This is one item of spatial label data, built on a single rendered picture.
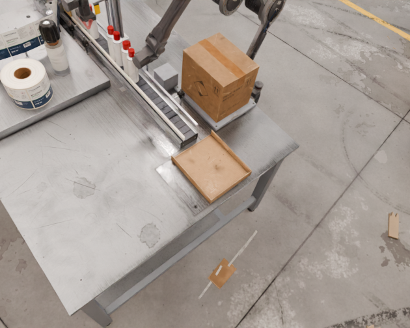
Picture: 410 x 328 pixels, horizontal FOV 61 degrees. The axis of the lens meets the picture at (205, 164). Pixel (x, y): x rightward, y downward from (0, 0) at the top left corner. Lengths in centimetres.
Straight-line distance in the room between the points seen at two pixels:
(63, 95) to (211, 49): 79
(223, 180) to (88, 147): 67
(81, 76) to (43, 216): 78
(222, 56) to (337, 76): 205
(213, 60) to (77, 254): 107
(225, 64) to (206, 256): 127
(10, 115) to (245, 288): 167
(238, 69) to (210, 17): 222
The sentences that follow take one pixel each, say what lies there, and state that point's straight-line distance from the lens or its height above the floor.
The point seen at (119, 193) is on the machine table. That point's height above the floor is 83.
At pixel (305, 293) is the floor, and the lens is 250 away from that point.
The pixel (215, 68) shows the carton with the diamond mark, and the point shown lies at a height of 112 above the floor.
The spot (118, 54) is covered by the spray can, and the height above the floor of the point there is 96.
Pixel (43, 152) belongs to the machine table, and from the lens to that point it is 183.
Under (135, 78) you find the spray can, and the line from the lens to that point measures 194.
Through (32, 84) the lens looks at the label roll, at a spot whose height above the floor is 102.
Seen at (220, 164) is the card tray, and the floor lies 83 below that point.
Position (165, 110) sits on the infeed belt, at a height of 88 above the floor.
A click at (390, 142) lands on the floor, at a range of 338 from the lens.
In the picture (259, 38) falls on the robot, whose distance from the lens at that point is 264.
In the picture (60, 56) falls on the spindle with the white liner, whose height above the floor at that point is 100.
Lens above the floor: 229
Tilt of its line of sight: 58 degrees down
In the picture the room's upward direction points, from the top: 11 degrees clockwise
